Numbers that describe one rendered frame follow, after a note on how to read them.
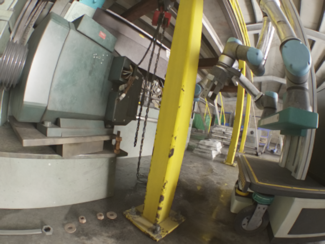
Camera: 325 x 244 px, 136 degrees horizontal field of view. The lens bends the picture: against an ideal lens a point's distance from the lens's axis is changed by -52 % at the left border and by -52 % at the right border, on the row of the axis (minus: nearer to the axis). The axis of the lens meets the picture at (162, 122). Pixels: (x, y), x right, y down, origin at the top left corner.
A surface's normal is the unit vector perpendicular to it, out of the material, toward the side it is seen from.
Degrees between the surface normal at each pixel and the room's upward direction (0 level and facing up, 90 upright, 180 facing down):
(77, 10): 90
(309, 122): 90
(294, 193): 90
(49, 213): 0
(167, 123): 90
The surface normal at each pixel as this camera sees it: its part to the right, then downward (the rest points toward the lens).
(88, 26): 0.93, 0.17
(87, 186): 0.76, 0.15
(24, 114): 0.53, 0.82
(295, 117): -0.47, -0.07
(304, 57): -0.79, 0.00
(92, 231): 0.18, -0.98
